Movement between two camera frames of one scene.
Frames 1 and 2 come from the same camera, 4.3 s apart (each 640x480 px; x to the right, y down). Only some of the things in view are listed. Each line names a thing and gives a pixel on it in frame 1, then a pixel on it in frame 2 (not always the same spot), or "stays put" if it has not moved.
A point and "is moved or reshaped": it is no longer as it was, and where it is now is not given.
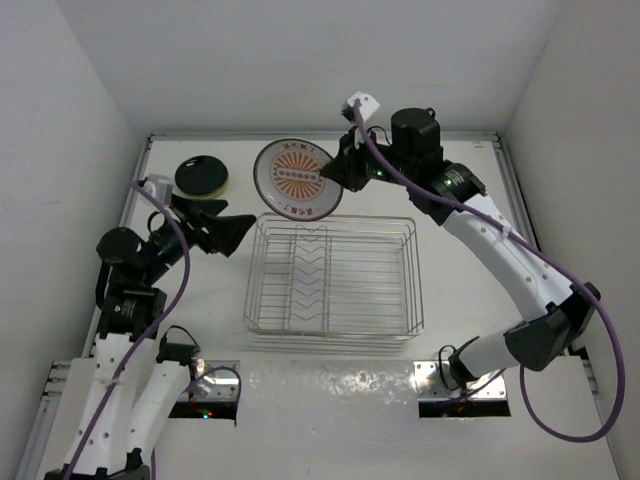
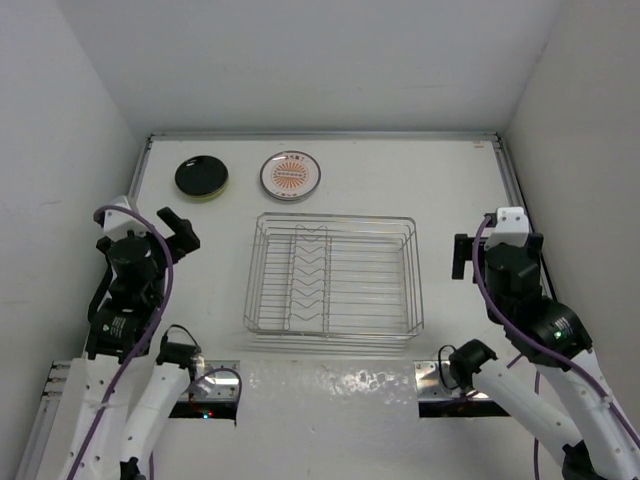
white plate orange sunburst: x=288 y=179 is moved or reshaped
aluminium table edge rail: x=513 y=191 stays put
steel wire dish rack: x=337 y=275 stays put
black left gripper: x=222 y=231 -> x=183 y=239
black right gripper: x=346 y=166 -> x=462 y=249
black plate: x=201 y=175 stays put
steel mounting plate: x=220 y=384 stays put
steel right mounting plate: x=430 y=385 stays put
